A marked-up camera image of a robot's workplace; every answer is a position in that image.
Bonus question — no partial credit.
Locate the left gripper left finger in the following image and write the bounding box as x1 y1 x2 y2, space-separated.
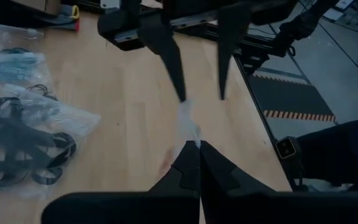
41 141 202 224

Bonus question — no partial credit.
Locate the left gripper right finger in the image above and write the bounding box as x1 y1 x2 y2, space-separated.
200 141 358 224

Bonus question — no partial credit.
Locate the small cardboard box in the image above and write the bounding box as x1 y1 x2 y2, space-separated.
10 0 62 16

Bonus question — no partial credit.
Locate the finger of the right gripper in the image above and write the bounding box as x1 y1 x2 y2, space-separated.
138 16 188 103
217 4 252 101

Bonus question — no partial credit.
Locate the small black square device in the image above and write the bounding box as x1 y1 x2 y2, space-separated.
274 136 298 160

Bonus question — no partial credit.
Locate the yellow loop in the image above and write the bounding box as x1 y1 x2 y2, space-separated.
69 4 81 20

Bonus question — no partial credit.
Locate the dark grey loop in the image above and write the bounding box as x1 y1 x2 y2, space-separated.
40 4 76 31

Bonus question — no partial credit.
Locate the black hazard-striped floor mat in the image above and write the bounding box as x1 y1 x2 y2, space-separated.
247 67 337 123

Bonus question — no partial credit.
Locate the person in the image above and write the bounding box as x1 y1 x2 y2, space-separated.
295 112 358 191

